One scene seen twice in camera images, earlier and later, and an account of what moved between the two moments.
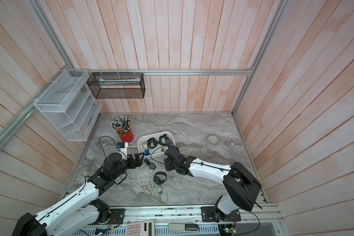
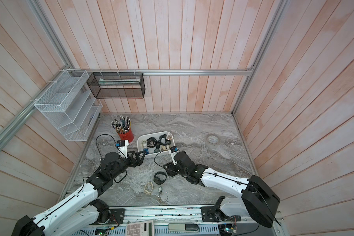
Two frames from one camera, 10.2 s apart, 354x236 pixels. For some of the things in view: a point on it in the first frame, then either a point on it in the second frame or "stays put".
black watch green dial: (164, 140) stays put
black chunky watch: (163, 140) stays put
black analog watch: (151, 165) to (157, 150)
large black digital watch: (160, 177) stays put
